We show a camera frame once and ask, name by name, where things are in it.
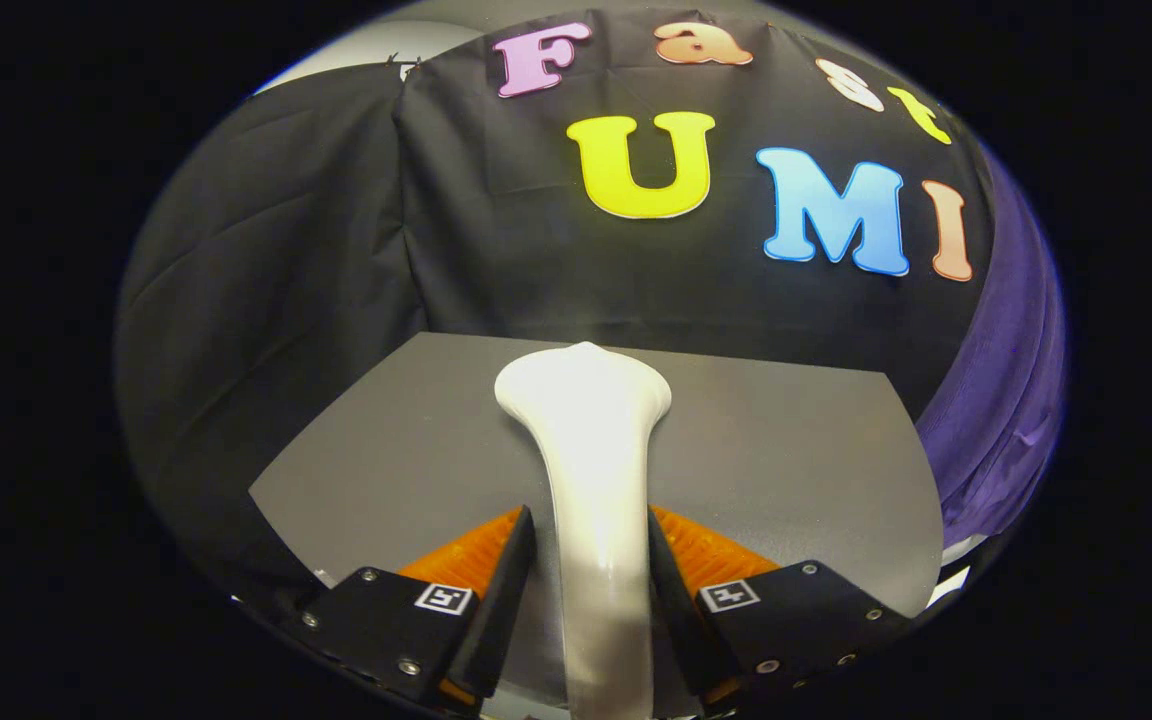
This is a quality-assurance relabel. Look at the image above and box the white garment steamer head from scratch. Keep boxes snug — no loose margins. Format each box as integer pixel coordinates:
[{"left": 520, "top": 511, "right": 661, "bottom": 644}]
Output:
[{"left": 494, "top": 342, "right": 674, "bottom": 720}]

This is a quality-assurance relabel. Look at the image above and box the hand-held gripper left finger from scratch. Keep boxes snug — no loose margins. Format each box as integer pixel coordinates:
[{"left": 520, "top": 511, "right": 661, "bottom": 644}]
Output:
[{"left": 298, "top": 505, "right": 537, "bottom": 713}]

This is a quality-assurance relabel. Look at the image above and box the purple corduroy jacket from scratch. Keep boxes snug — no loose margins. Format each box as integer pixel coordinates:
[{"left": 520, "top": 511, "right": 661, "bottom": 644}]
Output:
[{"left": 916, "top": 150, "right": 1069, "bottom": 549}]

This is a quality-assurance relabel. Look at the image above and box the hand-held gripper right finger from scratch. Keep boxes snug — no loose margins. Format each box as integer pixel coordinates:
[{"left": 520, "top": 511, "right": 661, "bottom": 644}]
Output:
[{"left": 646, "top": 505, "right": 912, "bottom": 713}]

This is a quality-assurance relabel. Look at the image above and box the grey cabinet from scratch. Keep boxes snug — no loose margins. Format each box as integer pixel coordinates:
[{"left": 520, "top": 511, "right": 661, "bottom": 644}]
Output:
[{"left": 248, "top": 332, "right": 945, "bottom": 713}]

